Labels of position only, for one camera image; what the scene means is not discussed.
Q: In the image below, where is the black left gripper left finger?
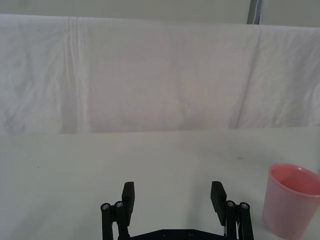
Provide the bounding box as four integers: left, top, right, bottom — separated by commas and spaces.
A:
100, 181, 136, 240

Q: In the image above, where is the white table cloth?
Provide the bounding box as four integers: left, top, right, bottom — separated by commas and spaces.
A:
0, 126, 320, 240

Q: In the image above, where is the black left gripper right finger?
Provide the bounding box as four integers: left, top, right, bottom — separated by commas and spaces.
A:
211, 181, 255, 240

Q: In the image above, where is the wrinkled white hanging sheet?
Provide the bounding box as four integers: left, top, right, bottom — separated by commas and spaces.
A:
0, 13, 320, 136

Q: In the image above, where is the pale white curtain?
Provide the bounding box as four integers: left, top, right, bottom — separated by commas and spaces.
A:
0, 0, 320, 26

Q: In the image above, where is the grey striped post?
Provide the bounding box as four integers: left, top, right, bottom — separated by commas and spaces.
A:
246, 0, 264, 26

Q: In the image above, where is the pink plastic cup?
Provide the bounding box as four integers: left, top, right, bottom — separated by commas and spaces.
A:
261, 163, 320, 240

